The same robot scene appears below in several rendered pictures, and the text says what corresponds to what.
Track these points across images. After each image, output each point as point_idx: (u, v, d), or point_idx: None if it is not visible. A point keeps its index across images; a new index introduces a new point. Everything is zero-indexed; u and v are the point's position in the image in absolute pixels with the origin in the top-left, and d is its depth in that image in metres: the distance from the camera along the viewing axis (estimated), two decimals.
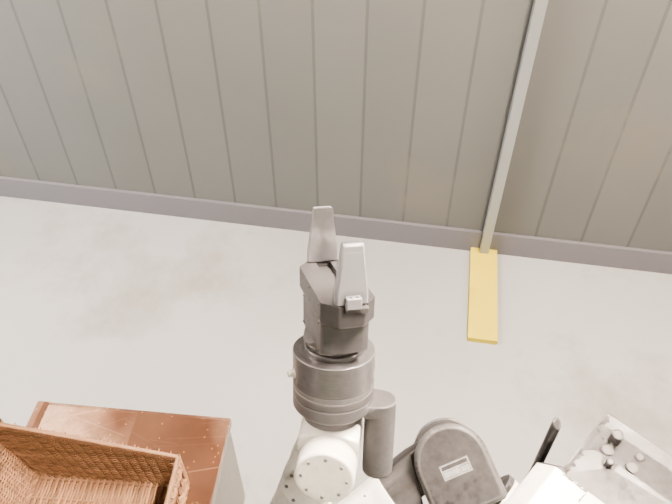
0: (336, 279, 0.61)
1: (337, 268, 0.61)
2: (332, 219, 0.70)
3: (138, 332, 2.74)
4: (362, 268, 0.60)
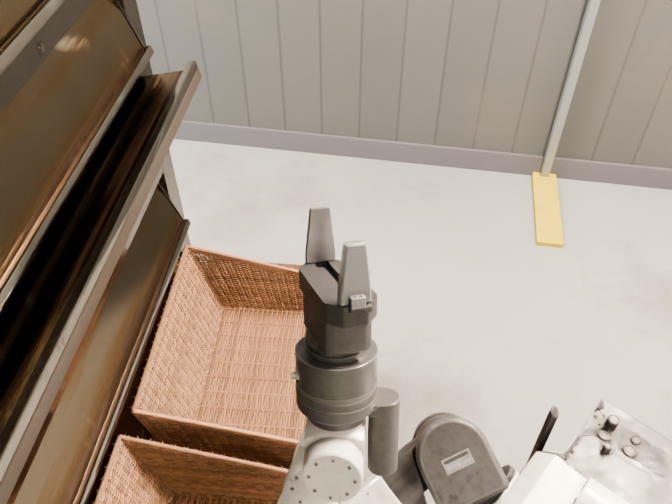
0: (339, 279, 0.61)
1: (340, 268, 0.61)
2: (329, 219, 0.70)
3: (248, 238, 3.13)
4: (365, 267, 0.60)
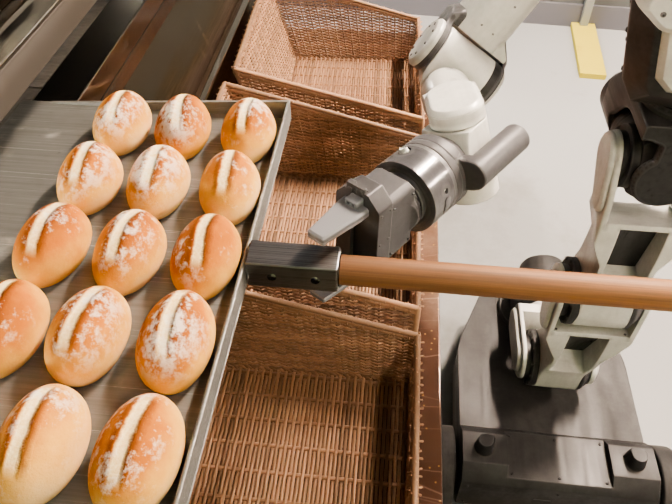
0: None
1: None
2: (332, 238, 0.62)
3: None
4: (338, 290, 0.68)
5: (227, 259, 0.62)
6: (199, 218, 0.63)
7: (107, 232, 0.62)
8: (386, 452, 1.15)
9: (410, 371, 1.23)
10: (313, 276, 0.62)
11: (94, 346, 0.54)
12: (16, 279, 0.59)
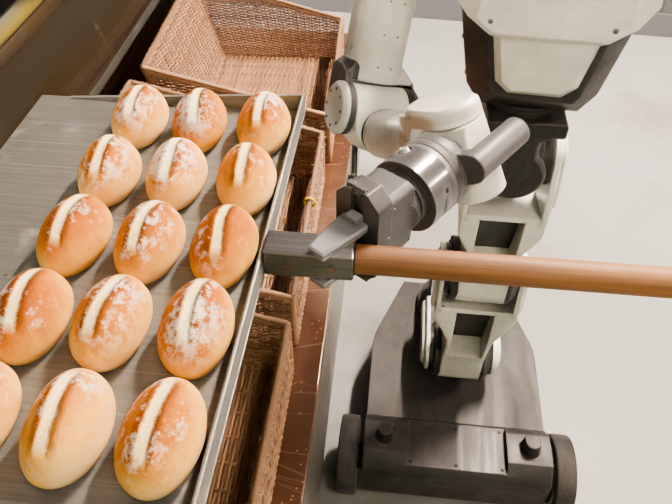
0: None
1: None
2: (332, 254, 0.63)
3: None
4: None
5: (245, 248, 0.63)
6: (217, 209, 0.65)
7: (128, 222, 0.63)
8: (256, 436, 1.20)
9: None
10: (329, 265, 0.64)
11: (118, 332, 0.56)
12: (41, 268, 0.61)
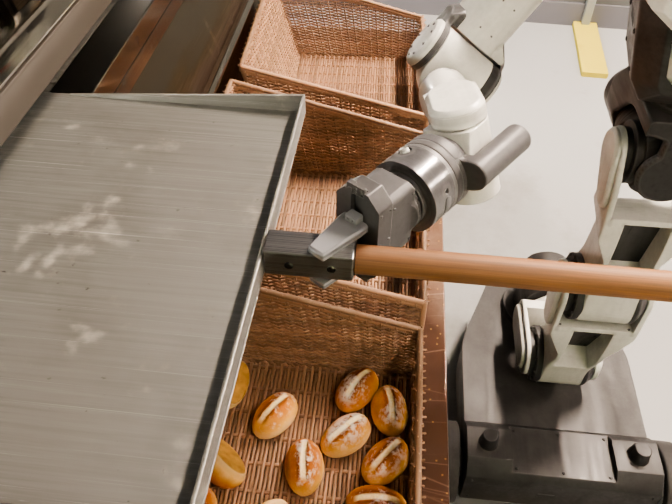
0: None
1: None
2: (332, 254, 0.63)
3: None
4: None
5: (212, 475, 1.08)
6: None
7: (296, 462, 1.09)
8: None
9: (412, 365, 1.24)
10: (329, 265, 0.64)
11: None
12: None
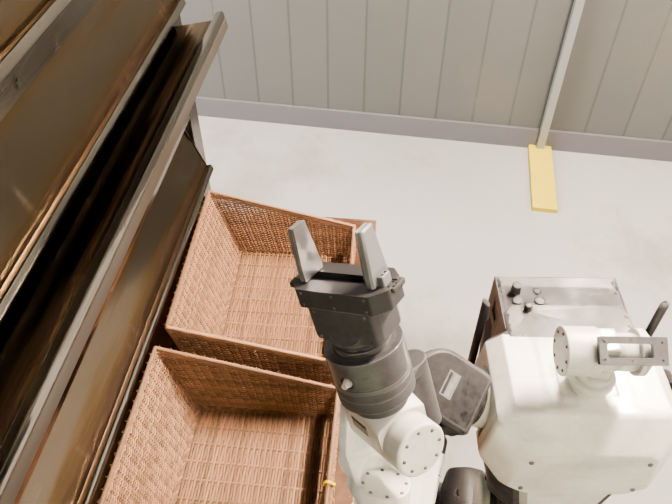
0: (363, 267, 0.63)
1: (359, 257, 0.62)
2: (307, 231, 0.68)
3: None
4: (378, 244, 0.63)
5: None
6: None
7: None
8: None
9: None
10: None
11: None
12: None
